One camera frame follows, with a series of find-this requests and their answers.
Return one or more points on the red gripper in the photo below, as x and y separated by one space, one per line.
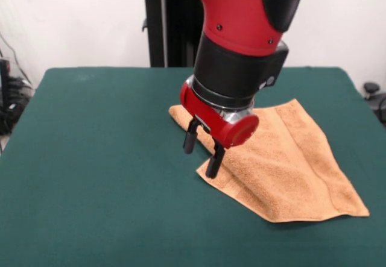
217 122

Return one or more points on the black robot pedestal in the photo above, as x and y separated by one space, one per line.
172 32

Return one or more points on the black round knob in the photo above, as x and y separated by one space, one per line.
371 87

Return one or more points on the black electronics box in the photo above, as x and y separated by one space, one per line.
4 98

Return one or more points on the dark green table cloth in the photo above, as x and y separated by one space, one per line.
90 188

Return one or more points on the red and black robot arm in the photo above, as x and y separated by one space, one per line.
241 38

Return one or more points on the orange terry towel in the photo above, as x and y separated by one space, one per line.
286 164

